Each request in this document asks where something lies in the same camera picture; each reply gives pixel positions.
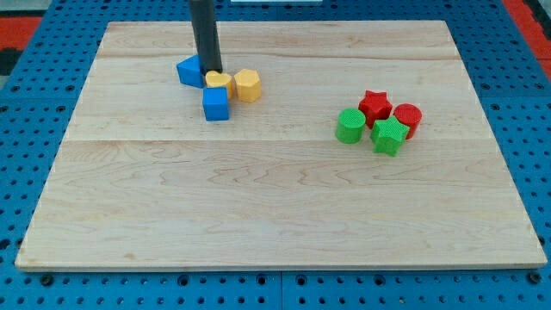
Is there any blue triangle block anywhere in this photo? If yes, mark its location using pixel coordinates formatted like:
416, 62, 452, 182
176, 54, 205, 89

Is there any blue cube block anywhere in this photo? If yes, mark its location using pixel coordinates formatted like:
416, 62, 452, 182
202, 87, 229, 121

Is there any yellow hexagon block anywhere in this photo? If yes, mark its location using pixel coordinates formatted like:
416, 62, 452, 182
234, 69, 262, 102

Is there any green cylinder block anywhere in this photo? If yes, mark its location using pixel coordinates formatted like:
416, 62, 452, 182
335, 108, 366, 144

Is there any yellow heart block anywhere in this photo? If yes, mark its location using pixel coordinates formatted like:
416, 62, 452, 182
205, 71, 233, 99

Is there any red star block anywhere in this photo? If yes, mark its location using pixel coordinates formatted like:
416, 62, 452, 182
358, 90, 393, 129

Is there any green star block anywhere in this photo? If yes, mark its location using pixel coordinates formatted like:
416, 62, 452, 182
370, 116, 410, 157

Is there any light wooden board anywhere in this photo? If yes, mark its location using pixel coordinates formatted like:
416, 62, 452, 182
15, 21, 547, 272

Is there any red cylinder block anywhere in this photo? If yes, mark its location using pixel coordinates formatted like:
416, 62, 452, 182
393, 103, 423, 140

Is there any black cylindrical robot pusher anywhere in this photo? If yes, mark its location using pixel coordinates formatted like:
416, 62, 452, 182
188, 0, 223, 74

